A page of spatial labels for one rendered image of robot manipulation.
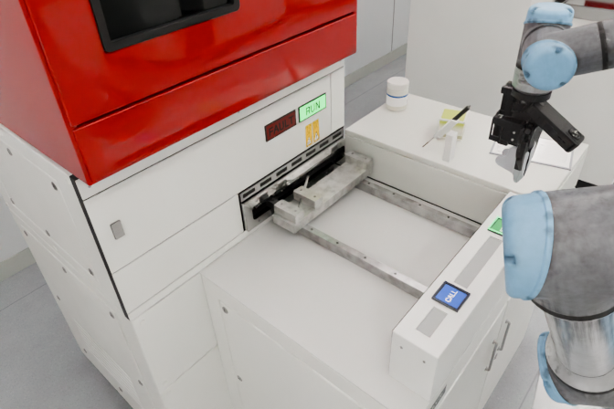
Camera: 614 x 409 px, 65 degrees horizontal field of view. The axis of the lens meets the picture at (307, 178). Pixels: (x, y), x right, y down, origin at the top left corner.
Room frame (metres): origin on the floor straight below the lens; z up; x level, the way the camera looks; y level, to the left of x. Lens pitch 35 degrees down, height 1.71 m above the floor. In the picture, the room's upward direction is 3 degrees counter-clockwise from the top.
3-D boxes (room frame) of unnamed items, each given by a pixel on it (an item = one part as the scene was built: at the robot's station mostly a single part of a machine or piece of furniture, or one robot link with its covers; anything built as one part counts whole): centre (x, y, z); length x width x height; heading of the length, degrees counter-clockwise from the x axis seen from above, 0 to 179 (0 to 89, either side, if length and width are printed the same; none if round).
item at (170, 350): (1.27, 0.41, 0.41); 0.82 x 0.71 x 0.82; 137
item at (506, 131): (0.84, -0.43, 1.25); 0.09 x 0.08 x 0.12; 47
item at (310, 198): (1.07, 0.00, 0.89); 0.08 x 0.03 x 0.03; 47
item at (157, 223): (1.04, 0.16, 1.02); 0.82 x 0.03 x 0.40; 137
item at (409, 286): (0.90, -0.10, 0.84); 0.50 x 0.02 x 0.03; 47
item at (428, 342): (0.73, -0.36, 0.89); 0.55 x 0.09 x 0.14; 137
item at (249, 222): (1.16, 0.02, 0.89); 0.44 x 0.02 x 0.10; 137
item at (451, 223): (1.10, -0.29, 0.84); 0.50 x 0.02 x 0.03; 47
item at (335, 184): (1.13, -0.05, 0.87); 0.36 x 0.08 x 0.03; 137
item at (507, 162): (0.83, -0.42, 1.14); 0.06 x 0.03 x 0.09; 47
